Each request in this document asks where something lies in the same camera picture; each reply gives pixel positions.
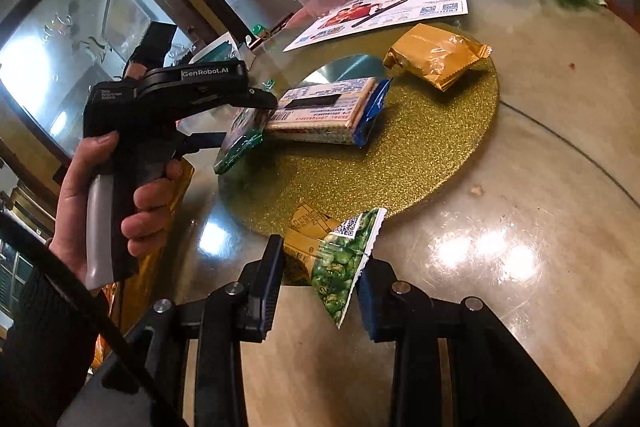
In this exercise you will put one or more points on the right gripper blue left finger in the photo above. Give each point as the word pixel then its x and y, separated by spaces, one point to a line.
pixel 262 280

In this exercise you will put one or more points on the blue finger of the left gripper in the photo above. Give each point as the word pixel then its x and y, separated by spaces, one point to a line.
pixel 193 143

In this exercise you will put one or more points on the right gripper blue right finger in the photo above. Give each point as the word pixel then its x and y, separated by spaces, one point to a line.
pixel 374 292

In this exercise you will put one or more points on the round green-label cracker pack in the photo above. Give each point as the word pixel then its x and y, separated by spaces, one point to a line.
pixel 245 133

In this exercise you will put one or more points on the blue white cracker pack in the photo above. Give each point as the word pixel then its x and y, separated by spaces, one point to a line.
pixel 341 112

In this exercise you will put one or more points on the gold foil snack bag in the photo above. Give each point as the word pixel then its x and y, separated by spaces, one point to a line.
pixel 438 56

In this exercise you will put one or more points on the person's left hand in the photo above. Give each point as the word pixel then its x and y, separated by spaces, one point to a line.
pixel 69 239

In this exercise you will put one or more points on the teal tissue pack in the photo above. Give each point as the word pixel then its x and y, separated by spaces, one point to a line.
pixel 224 48

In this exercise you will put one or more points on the gold-rimmed white tray box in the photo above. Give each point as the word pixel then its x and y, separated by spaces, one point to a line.
pixel 145 233

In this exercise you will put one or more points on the printed advertising flyer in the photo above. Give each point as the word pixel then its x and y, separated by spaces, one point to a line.
pixel 367 15

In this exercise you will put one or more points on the framed wall painting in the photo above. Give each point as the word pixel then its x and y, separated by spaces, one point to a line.
pixel 124 25

